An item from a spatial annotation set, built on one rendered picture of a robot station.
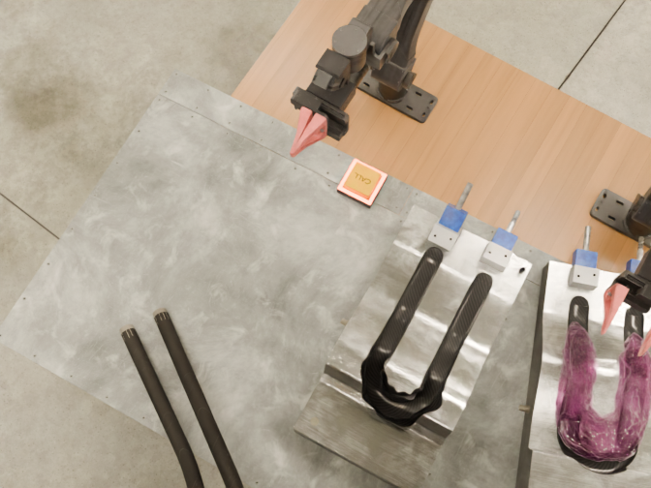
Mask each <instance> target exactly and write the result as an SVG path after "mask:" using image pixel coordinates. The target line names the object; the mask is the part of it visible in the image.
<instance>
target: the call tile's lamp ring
mask: <svg viewBox="0 0 651 488"><path fill-rule="evenodd" d="M356 162H359V163H361V164H363V165H365V166H367V167H369V168H372V167H370V166H368V165H366V164H364V163H362V162H360V161H358V160H356V159H354V161H353V162H352V164H351V166H350V168H349V169H348V171H347V173H346V175H345V176H344V178H343V180H342V181H341V183H340V185H339V187H338V188H337V189H338V190H340V191H342V192H344V193H346V194H348V195H350V196H352V197H354V198H357V199H359V200H361V201H363V202H365V203H367V204H369V205H370V204H371V202H372V201H373V199H374V197H375V196H376V195H377V193H378V191H379V189H380V187H381V186H382V184H383V182H384V180H385V179H386V177H387V175H386V174H384V173H382V172H380V171H378V170H376V169H374V168H372V169H374V170H376V171H378V172H379V173H381V174H382V176H383V177H382V179H381V181H380V182H379V184H378V186H377V188H376V189H375V191H374V193H373V195H372V196H371V198H370V200H367V199H365V198H362V197H360V196H358V195H356V194H354V193H352V192H350V191H348V190H346V189H344V188H342V186H343V185H344V182H345V181H346V179H347V177H348V176H349V174H350V172H351V170H352V169H353V167H354V165H355V164H356Z"/></svg>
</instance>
